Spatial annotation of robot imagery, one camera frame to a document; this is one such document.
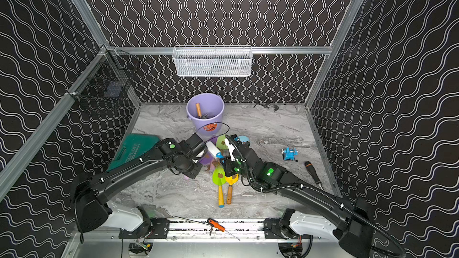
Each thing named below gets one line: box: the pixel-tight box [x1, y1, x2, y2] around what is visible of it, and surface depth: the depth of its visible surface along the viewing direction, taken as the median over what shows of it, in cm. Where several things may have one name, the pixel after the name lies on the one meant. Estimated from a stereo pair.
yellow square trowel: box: [225, 173, 240, 205], surface depth 85 cm
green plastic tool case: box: [105, 133, 161, 172], surface depth 95 cm
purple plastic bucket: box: [186, 93, 225, 137], surface depth 102 cm
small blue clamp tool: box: [283, 146, 299, 161], surface depth 95 cm
